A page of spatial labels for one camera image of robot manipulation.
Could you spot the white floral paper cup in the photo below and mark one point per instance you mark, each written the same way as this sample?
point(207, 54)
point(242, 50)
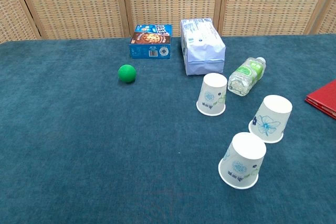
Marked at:
point(241, 155)
point(273, 113)
point(211, 90)

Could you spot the green ball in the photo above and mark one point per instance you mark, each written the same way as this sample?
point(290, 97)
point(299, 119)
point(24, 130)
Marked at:
point(127, 73)

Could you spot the blue cookie box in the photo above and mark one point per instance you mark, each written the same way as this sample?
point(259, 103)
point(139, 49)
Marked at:
point(150, 41)

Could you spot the white paper package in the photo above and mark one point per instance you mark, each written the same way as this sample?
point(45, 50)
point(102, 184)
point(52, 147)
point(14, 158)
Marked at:
point(202, 48)

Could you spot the clear plastic water bottle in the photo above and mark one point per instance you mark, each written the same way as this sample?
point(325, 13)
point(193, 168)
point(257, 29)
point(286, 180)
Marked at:
point(245, 74)

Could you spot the teal table mat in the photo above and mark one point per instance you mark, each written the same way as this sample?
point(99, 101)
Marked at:
point(78, 142)

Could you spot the woven wooden folding screen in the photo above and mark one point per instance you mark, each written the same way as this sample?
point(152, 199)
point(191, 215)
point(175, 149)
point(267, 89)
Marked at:
point(78, 3)

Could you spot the red book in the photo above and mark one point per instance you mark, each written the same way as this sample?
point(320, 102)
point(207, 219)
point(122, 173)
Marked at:
point(324, 98)

